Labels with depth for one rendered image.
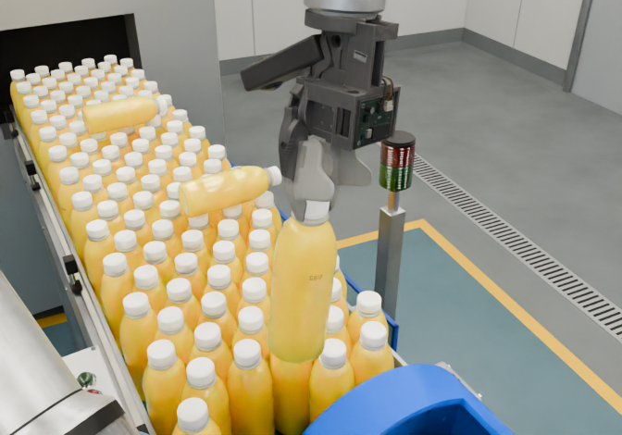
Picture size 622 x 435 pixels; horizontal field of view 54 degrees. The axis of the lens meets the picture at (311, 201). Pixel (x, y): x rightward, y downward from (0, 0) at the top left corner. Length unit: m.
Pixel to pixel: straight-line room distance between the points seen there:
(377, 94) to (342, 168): 0.12
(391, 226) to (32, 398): 0.86
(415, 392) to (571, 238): 2.68
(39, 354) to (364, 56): 0.36
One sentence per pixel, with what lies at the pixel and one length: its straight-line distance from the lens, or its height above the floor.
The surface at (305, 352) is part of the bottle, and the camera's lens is 0.72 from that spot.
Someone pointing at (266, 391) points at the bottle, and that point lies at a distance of 0.94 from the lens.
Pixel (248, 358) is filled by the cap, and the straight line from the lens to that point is 0.90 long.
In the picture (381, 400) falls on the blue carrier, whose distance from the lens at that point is 0.68.
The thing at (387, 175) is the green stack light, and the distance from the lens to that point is 1.15.
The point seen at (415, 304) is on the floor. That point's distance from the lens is 2.69.
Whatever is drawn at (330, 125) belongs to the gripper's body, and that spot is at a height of 1.51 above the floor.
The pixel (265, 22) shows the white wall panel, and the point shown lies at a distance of 5.15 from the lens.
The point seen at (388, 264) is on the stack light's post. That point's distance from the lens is 1.27.
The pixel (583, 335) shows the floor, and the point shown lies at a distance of 2.75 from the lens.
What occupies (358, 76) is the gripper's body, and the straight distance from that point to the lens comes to 0.56.
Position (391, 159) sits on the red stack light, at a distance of 1.13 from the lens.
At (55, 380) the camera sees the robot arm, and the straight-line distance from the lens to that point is 0.50.
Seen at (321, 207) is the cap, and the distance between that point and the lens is 0.64.
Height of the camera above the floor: 1.75
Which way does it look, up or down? 31 degrees down
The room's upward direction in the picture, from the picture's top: straight up
